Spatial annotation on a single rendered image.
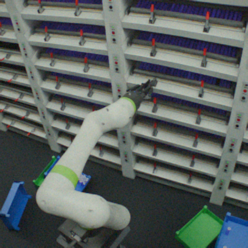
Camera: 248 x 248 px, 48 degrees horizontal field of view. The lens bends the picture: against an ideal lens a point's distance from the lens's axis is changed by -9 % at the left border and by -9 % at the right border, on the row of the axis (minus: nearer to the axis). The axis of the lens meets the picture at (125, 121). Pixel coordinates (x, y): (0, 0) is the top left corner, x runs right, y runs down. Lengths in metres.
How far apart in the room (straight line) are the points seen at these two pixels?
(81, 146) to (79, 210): 0.30
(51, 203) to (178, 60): 0.91
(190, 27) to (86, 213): 0.93
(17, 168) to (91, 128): 1.43
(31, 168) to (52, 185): 1.48
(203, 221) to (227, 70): 1.10
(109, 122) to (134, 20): 0.54
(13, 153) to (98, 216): 1.83
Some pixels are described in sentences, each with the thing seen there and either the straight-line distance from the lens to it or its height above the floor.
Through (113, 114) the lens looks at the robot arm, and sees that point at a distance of 1.22.
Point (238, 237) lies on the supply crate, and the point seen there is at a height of 0.32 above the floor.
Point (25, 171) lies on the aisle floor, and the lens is 2.55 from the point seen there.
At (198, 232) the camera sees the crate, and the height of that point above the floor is 0.00.
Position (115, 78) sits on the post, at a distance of 1.70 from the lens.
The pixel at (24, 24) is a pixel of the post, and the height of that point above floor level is 1.18.
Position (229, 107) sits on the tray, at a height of 0.88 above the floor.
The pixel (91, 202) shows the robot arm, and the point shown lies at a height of 0.99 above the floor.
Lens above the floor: 1.83
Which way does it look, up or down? 41 degrees down
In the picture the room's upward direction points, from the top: 5 degrees counter-clockwise
